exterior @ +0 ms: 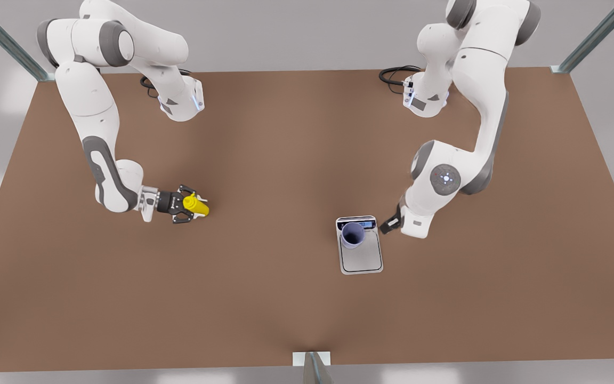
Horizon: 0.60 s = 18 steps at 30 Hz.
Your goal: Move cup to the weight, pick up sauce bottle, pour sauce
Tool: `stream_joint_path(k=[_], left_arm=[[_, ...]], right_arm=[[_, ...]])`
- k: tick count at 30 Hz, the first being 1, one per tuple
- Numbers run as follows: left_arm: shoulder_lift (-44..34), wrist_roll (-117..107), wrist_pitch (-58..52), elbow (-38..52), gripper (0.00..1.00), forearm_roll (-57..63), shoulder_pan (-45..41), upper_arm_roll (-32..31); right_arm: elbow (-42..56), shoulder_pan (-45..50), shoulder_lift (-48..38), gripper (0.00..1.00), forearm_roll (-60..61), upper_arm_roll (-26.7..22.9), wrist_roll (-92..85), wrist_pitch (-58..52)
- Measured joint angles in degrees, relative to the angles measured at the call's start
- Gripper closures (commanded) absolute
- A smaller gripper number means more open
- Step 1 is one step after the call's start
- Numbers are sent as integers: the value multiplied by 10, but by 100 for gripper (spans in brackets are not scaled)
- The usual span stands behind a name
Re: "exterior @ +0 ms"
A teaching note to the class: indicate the yellow sauce bottle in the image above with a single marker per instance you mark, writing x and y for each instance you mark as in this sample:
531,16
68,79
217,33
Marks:
197,205

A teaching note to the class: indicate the purple cup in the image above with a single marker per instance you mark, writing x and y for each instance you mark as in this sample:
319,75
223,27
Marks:
353,235

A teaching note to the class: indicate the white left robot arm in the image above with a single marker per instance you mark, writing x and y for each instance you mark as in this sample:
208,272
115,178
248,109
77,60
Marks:
477,80

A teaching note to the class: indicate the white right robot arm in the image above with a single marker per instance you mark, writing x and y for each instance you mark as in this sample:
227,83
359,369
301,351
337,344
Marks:
88,101

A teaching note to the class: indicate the silver kitchen scale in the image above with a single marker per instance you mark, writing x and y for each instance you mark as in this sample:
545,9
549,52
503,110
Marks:
361,258

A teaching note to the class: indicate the silver frame post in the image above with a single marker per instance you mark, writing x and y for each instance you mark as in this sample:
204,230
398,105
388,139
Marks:
6,40
595,37
313,368

